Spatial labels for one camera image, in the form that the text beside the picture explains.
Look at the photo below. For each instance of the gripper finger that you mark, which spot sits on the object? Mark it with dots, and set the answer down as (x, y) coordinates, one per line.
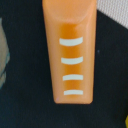
(4, 55)

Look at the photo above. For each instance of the orange toy bread loaf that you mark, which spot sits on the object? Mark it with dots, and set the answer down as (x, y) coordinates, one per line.
(70, 29)

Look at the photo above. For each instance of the yellow butter box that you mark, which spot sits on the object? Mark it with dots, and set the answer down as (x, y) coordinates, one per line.
(125, 118)

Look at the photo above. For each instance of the woven beige placemat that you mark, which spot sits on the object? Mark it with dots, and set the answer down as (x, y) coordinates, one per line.
(112, 19)

